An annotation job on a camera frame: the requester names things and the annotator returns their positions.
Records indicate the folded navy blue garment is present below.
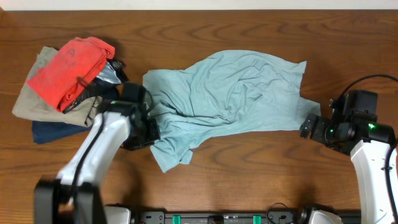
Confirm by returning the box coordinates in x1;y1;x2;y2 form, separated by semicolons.
31;88;121;144

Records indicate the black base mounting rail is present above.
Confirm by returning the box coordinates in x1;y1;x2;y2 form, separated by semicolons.
133;210;363;224

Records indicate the folded red-orange shirt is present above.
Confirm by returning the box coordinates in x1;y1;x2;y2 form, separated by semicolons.
27;37;115;112

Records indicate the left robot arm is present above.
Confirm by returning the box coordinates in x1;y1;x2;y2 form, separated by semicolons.
34;100;159;223

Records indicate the folded beige shirt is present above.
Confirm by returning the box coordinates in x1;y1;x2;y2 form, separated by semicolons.
12;47;99;125

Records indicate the light blue t-shirt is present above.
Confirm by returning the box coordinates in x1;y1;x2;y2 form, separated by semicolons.
143;50;320;172

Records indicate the folded black printed garment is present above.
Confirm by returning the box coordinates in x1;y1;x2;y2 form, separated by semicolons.
62;59;128;114

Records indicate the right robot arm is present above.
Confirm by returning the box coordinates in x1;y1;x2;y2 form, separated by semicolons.
300;110;397;223

